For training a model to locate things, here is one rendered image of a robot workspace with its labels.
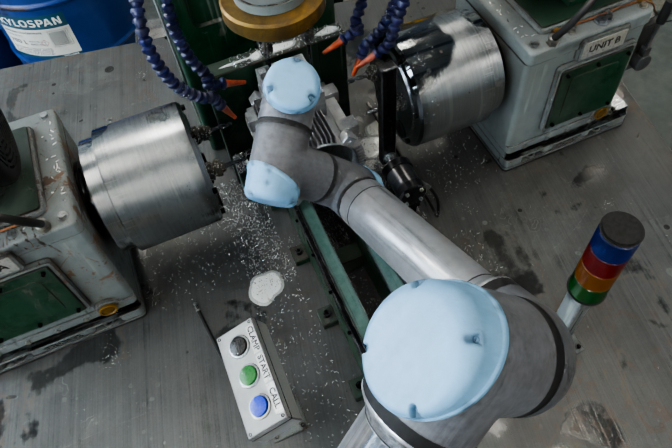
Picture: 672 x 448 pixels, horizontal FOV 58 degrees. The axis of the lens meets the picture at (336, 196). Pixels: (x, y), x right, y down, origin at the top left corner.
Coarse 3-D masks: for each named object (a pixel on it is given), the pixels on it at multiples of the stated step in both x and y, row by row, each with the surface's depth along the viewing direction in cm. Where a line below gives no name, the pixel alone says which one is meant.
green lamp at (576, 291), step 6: (570, 282) 99; (576, 282) 96; (570, 288) 99; (576, 288) 97; (582, 288) 96; (576, 294) 98; (582, 294) 97; (588, 294) 96; (594, 294) 95; (600, 294) 95; (606, 294) 97; (582, 300) 98; (588, 300) 97; (594, 300) 97; (600, 300) 98
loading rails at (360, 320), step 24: (312, 216) 125; (312, 240) 121; (360, 240) 124; (312, 264) 131; (336, 264) 118; (360, 264) 130; (384, 264) 118; (336, 288) 114; (384, 288) 119; (336, 312) 120; (360, 312) 112; (360, 336) 110; (360, 360) 112; (360, 384) 114
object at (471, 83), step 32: (384, 32) 121; (416, 32) 119; (448, 32) 118; (480, 32) 120; (416, 64) 115; (448, 64) 116; (480, 64) 118; (416, 96) 116; (448, 96) 118; (480, 96) 120; (416, 128) 122; (448, 128) 124
